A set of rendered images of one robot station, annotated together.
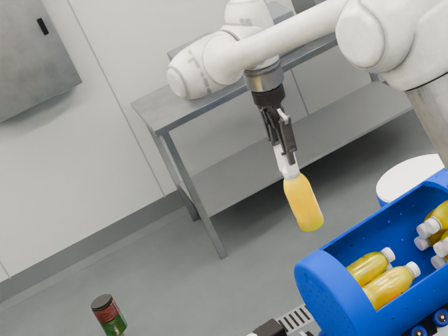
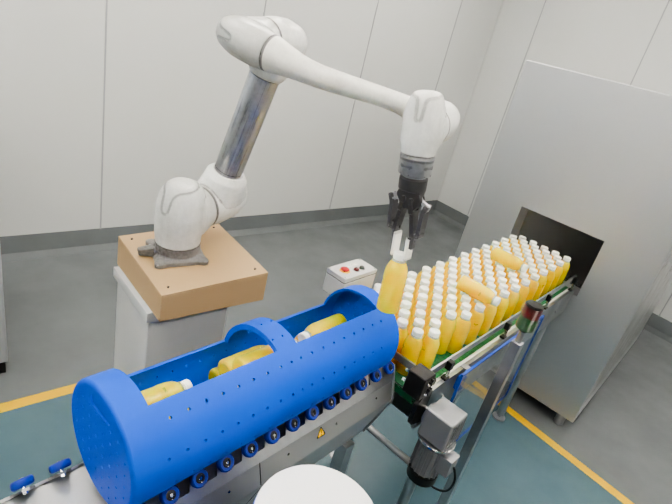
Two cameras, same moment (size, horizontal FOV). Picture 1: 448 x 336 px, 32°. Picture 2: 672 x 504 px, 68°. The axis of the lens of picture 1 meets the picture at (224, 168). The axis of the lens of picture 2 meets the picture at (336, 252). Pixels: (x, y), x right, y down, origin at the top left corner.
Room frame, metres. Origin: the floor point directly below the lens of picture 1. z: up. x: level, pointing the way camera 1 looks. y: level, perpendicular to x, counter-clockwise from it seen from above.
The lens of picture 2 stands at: (2.64, -1.06, 1.98)
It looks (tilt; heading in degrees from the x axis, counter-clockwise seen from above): 25 degrees down; 143
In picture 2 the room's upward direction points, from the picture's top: 14 degrees clockwise
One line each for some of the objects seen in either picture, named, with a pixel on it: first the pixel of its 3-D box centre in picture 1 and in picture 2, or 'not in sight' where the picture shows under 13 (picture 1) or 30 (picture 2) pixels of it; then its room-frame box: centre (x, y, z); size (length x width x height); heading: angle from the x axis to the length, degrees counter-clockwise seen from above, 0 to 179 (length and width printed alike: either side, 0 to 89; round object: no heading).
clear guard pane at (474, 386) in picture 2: not in sight; (487, 386); (1.67, 0.66, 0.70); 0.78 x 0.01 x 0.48; 106
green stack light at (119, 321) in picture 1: (113, 322); (526, 322); (1.82, 0.44, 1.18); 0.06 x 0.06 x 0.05
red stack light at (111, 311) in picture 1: (105, 309); (531, 311); (1.82, 0.44, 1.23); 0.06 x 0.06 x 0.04
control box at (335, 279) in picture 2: not in sight; (350, 278); (1.24, 0.09, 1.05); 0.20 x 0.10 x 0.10; 106
